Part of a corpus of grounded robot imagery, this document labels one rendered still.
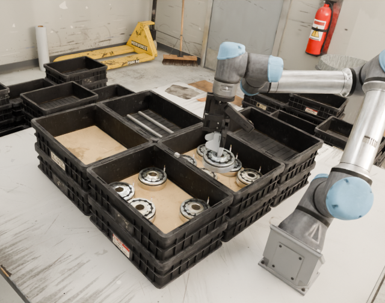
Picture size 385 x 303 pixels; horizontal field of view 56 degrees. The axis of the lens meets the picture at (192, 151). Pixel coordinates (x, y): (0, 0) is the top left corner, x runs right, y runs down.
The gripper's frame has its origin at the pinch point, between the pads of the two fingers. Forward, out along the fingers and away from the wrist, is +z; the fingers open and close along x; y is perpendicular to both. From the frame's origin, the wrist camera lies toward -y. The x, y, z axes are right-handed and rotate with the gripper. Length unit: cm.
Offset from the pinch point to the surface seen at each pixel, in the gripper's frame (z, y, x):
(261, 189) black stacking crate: 13.4, -17.7, -2.5
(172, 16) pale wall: 3, 42, -424
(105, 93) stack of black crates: 41, 75, -168
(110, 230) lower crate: 27.2, 32.3, 12.6
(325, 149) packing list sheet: 22, -65, -68
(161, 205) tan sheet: 19.2, 16.9, 6.4
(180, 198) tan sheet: 18.5, 10.7, 1.6
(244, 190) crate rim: 8.8, -9.3, 7.7
